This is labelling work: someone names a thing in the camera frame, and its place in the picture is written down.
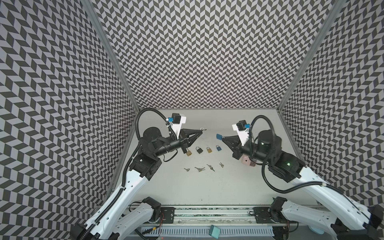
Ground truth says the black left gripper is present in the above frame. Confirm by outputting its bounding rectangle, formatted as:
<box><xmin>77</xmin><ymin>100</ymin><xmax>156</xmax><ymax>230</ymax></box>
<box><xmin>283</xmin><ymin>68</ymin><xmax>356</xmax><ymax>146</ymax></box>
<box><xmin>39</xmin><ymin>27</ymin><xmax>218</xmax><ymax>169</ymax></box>
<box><xmin>153</xmin><ymin>127</ymin><xmax>203</xmax><ymax>157</ymax></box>

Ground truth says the long shackle brass padlock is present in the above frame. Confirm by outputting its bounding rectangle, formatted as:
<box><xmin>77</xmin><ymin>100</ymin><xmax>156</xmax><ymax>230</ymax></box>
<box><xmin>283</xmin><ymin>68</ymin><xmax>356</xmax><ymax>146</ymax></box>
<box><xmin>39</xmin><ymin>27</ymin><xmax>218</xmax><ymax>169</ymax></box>
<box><xmin>186</xmin><ymin>148</ymin><xmax>192</xmax><ymax>157</ymax></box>

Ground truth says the black padlock with keys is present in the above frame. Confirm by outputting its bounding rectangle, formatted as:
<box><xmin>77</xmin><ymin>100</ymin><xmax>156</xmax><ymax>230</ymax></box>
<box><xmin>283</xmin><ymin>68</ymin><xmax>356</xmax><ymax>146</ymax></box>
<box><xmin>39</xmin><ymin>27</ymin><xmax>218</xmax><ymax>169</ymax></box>
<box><xmin>196</xmin><ymin>147</ymin><xmax>203</xmax><ymax>154</ymax></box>

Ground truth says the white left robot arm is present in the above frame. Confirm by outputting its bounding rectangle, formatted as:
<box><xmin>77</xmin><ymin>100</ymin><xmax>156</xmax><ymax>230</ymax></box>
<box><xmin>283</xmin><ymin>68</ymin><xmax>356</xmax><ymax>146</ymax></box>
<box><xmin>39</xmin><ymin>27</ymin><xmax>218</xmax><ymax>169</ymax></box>
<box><xmin>70</xmin><ymin>108</ymin><xmax>205</xmax><ymax>240</ymax></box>

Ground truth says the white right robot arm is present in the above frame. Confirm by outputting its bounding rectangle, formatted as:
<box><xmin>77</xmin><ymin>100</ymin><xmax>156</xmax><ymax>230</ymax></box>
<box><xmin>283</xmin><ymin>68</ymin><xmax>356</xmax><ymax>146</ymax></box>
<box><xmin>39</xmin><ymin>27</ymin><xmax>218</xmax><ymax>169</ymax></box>
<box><xmin>217</xmin><ymin>115</ymin><xmax>384</xmax><ymax>240</ymax></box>

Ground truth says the pink pencil sharpener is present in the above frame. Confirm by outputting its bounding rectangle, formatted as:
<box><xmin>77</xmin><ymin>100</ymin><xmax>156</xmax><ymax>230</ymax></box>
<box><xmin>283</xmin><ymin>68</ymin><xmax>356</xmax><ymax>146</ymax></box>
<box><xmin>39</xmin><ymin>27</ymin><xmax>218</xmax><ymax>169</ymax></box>
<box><xmin>241</xmin><ymin>155</ymin><xmax>256</xmax><ymax>167</ymax></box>

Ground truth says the teal square block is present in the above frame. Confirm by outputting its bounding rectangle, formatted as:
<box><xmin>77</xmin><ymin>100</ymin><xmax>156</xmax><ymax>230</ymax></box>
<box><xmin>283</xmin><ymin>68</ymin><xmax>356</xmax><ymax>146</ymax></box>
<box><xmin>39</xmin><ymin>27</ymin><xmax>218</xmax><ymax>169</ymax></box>
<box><xmin>209</xmin><ymin>225</ymin><xmax>221</xmax><ymax>239</ymax></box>

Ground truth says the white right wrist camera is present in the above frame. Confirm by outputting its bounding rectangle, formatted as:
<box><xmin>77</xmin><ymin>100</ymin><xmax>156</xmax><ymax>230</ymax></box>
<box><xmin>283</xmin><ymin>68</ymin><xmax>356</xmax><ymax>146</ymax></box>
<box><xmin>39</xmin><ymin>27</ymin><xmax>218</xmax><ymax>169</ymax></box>
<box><xmin>232</xmin><ymin>120</ymin><xmax>250</xmax><ymax>146</ymax></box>

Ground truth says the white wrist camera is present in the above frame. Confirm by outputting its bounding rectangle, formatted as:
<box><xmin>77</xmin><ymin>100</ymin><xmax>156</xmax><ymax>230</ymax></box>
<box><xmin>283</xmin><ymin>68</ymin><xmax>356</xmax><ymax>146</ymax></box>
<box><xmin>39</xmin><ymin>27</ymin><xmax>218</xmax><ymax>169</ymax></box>
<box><xmin>166</xmin><ymin>113</ymin><xmax>187</xmax><ymax>139</ymax></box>
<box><xmin>232</xmin><ymin>120</ymin><xmax>250</xmax><ymax>146</ymax></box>

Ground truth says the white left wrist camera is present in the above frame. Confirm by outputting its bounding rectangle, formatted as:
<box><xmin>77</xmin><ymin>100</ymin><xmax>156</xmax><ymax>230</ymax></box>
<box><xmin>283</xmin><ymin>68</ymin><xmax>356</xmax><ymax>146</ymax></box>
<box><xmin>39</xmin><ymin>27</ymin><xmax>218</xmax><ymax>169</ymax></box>
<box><xmin>166</xmin><ymin>113</ymin><xmax>187</xmax><ymax>139</ymax></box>

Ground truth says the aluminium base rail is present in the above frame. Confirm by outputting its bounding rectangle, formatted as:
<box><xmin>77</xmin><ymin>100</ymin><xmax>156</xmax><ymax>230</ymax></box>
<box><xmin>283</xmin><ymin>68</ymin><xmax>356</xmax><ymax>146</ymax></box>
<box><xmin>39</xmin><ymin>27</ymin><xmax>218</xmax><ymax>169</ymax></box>
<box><xmin>161</xmin><ymin>205</ymin><xmax>288</xmax><ymax>226</ymax></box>

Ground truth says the aluminium left corner post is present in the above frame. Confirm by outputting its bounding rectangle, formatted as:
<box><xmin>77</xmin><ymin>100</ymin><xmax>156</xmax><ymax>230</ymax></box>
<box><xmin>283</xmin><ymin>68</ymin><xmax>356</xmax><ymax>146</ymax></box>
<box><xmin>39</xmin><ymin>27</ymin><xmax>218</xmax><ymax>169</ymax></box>
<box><xmin>81</xmin><ymin>0</ymin><xmax>140</xmax><ymax>112</ymax></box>

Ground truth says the aluminium corner post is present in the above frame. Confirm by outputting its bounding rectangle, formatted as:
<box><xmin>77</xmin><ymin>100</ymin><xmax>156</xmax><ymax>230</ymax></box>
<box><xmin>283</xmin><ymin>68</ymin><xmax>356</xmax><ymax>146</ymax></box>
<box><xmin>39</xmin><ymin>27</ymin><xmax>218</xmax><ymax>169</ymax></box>
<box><xmin>81</xmin><ymin>0</ymin><xmax>140</xmax><ymax>112</ymax></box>
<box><xmin>277</xmin><ymin>0</ymin><xmax>347</xmax><ymax>113</ymax></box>

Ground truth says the aluminium right corner post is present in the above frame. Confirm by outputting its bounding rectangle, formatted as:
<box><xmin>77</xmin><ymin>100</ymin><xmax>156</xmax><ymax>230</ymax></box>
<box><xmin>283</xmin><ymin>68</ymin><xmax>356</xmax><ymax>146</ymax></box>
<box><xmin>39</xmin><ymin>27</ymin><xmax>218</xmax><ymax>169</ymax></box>
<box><xmin>277</xmin><ymin>0</ymin><xmax>347</xmax><ymax>113</ymax></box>

